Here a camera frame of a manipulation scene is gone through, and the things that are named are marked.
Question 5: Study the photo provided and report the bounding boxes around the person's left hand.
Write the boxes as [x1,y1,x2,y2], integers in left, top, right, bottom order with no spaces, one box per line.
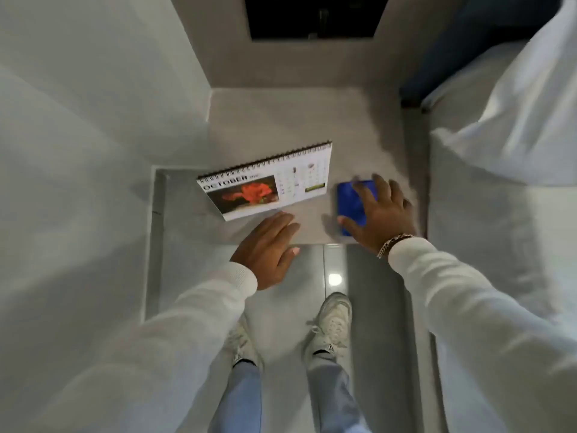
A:
[230,211,301,292]

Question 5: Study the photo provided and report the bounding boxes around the person's right hand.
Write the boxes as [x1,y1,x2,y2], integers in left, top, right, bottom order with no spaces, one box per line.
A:
[337,174,417,258]

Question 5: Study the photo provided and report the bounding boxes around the person's left forearm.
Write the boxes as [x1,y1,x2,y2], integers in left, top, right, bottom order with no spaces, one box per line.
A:
[25,261,259,433]

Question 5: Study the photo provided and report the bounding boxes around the person's right forearm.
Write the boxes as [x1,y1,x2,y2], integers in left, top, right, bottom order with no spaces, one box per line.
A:
[388,237,577,433]

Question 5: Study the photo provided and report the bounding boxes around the spiral-bound desk calendar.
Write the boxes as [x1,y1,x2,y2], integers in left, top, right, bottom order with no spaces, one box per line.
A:
[196,140,334,222]

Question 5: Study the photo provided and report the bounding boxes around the person's right white sneaker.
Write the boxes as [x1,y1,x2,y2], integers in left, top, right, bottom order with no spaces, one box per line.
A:
[306,291,353,362]

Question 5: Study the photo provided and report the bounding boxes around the person's white sneaker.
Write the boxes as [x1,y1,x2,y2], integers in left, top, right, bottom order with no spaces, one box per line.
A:
[306,291,353,362]
[227,316,263,368]

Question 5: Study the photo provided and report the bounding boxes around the white bed mattress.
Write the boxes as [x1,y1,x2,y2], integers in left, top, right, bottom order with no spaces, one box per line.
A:
[421,40,577,433]

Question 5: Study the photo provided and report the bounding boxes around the person's left white sneaker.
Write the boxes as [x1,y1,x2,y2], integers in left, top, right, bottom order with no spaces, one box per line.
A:
[227,316,263,368]

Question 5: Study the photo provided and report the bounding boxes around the person's right leg in jeans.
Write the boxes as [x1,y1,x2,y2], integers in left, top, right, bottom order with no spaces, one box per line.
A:
[306,352,374,433]

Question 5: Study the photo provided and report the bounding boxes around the person's leg in jeans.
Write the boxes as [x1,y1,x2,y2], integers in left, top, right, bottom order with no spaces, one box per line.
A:
[306,352,374,433]
[208,360,264,433]

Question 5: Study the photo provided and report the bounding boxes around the person's left leg in jeans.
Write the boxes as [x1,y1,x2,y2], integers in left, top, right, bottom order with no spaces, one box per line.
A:
[208,360,264,433]

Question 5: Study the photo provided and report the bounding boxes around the white duvet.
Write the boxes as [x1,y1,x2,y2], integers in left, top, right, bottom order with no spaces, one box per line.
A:
[429,0,577,187]

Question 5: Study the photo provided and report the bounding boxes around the dark blue headboard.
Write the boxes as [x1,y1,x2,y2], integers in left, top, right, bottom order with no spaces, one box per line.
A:
[398,0,565,108]

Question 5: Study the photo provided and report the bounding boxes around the gold chain bracelet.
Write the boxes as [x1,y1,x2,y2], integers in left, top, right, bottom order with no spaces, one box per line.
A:
[376,233,415,260]

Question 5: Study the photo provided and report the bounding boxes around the black wall screen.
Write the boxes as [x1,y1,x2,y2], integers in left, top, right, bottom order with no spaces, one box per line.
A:
[244,0,391,41]

